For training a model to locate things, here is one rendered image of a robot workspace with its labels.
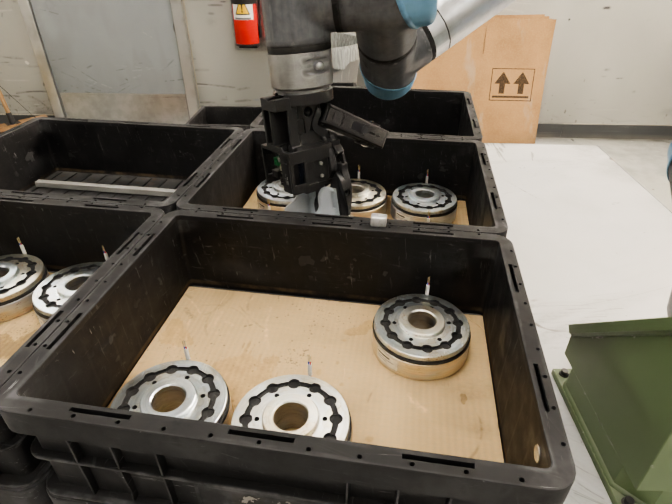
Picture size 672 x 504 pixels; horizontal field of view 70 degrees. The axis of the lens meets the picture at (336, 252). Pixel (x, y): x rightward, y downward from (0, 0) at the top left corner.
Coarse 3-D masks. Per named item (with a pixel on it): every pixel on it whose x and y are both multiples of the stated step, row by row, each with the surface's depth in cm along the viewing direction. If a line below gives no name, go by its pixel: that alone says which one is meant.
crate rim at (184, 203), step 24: (240, 144) 76; (456, 144) 77; (480, 144) 76; (216, 168) 68; (480, 168) 69; (192, 192) 62; (288, 216) 56; (312, 216) 56; (336, 216) 57; (504, 216) 56
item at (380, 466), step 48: (144, 240) 52; (480, 240) 52; (96, 288) 45; (528, 336) 39; (48, 432) 34; (96, 432) 33; (144, 432) 32; (192, 432) 32; (240, 432) 32; (336, 480) 31; (384, 480) 31; (432, 480) 30; (480, 480) 29; (528, 480) 29
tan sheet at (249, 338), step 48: (192, 288) 61; (192, 336) 54; (240, 336) 54; (288, 336) 54; (336, 336) 54; (480, 336) 54; (240, 384) 48; (336, 384) 48; (384, 384) 48; (432, 384) 48; (480, 384) 48; (384, 432) 43; (432, 432) 43; (480, 432) 43
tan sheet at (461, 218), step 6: (252, 198) 82; (390, 198) 82; (246, 204) 80; (252, 204) 80; (390, 204) 80; (462, 204) 80; (456, 210) 79; (462, 210) 79; (390, 216) 77; (456, 216) 77; (462, 216) 77; (456, 222) 75; (462, 222) 75; (468, 222) 75
